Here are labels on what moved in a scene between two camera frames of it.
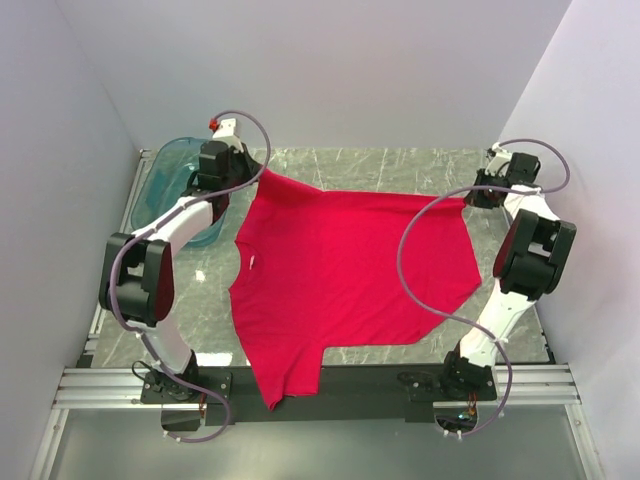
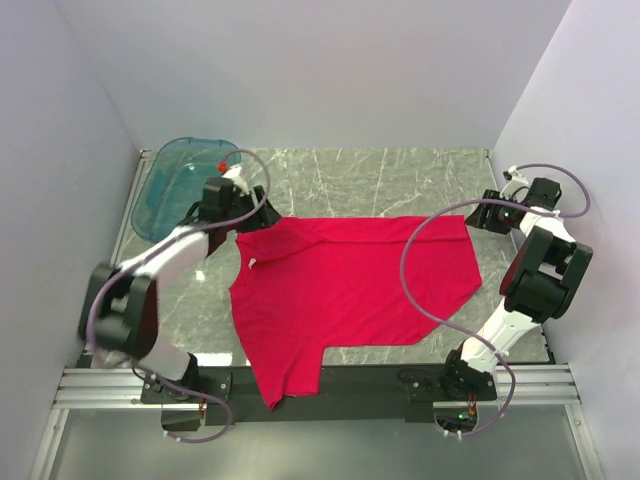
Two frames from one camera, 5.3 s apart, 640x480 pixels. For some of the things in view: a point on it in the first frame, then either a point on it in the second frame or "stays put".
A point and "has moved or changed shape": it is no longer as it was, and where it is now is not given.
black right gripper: (475, 199) → (478, 218)
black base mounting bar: (345, 395) stays put
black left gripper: (252, 166) → (265, 216)
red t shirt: (315, 269) has moved or changed shape
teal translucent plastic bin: (166, 176) stays put
